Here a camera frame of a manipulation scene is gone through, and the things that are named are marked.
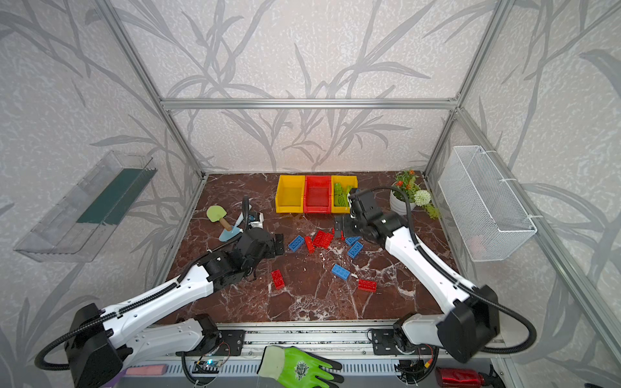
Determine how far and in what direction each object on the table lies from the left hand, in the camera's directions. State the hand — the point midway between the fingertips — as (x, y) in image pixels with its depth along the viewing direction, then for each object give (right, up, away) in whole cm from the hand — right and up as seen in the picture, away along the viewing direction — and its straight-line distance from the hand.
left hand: (273, 238), depth 80 cm
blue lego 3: (+28, -4, +16) cm, 32 cm away
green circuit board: (-18, -38, -8) cm, 43 cm away
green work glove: (+10, -35, -12) cm, 38 cm away
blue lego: (+6, -4, +14) cm, 16 cm away
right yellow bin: (+24, +18, +32) cm, 44 cm away
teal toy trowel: (-24, -2, +19) cm, 31 cm away
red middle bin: (+14, +15, +29) cm, 35 cm away
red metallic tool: (+54, -36, -14) cm, 66 cm away
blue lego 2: (+23, -14, +7) cm, 28 cm away
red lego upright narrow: (+11, -5, +14) cm, 18 cm away
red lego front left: (0, -16, +6) cm, 18 cm away
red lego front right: (+32, -18, +5) cm, 37 cm away
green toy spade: (-32, +6, +26) cm, 42 cm away
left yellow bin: (0, +15, +34) cm, 37 cm away
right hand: (+24, +6, +1) cm, 25 cm away
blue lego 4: (+29, -7, +13) cm, 33 cm away
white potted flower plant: (+50, +20, +16) cm, 56 cm away
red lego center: (+16, -4, +16) cm, 23 cm away
